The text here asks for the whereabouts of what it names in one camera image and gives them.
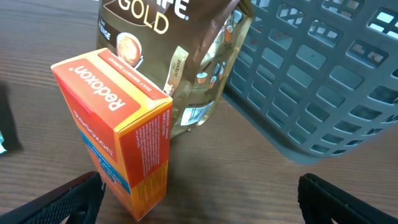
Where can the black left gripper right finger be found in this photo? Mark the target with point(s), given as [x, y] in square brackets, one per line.
[322, 202]

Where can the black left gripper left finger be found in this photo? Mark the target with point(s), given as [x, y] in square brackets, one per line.
[77, 201]

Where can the orange Redoxon box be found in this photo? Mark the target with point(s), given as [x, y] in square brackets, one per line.
[125, 121]

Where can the Nescafe Gold coffee bag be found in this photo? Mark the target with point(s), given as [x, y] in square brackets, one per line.
[186, 47]

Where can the light green wrapped packet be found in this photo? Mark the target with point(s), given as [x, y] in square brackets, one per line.
[2, 148]

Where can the grey plastic basket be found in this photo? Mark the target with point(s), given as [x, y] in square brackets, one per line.
[318, 78]

